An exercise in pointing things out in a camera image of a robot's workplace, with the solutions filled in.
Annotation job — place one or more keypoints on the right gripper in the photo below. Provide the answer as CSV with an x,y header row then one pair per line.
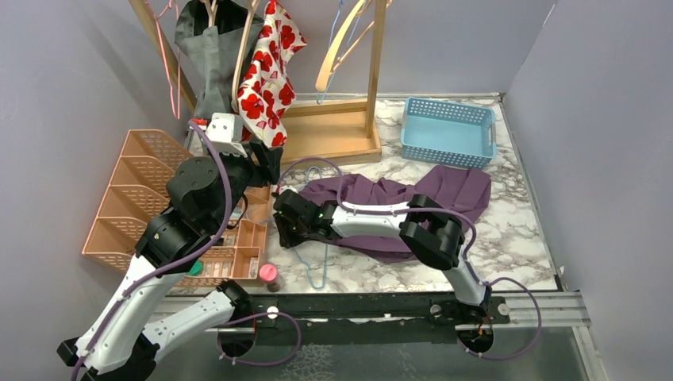
x,y
286,240

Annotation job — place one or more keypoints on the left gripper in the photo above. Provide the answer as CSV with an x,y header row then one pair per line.
x,y
267,171

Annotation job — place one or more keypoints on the red poppy print cloth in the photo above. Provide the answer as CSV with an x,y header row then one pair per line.
x,y
266,92

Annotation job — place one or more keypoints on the wooden hanger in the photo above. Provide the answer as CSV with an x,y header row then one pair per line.
x,y
342,44
211,10
251,7

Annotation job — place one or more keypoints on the purple cloth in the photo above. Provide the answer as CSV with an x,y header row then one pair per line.
x,y
466,191

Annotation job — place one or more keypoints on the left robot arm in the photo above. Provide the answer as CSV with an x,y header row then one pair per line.
x,y
125,343

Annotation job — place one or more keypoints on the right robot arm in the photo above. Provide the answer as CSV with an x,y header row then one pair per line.
x,y
434,236

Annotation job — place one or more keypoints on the peach compartment tray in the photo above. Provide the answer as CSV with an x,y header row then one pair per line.
x,y
243,250

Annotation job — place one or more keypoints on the pink capped bottle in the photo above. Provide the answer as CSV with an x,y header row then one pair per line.
x,y
271,278

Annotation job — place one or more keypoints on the wooden clothes rack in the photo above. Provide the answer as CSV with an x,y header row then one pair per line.
x,y
343,131

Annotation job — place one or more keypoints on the peach plastic file organizer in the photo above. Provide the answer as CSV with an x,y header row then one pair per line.
x,y
135,194

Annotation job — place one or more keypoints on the blue plastic basket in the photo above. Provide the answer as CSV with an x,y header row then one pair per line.
x,y
448,133

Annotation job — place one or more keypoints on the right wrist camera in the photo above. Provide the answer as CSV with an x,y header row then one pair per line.
x,y
285,187

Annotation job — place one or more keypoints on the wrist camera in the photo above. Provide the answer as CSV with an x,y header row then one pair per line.
x,y
285,187
225,132

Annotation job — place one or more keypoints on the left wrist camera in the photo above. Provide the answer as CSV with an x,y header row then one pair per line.
x,y
225,132

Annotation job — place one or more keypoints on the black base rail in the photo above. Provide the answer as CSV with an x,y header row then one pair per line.
x,y
371,318

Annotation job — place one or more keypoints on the pink wire hanger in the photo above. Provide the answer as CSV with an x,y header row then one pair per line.
x,y
171,61

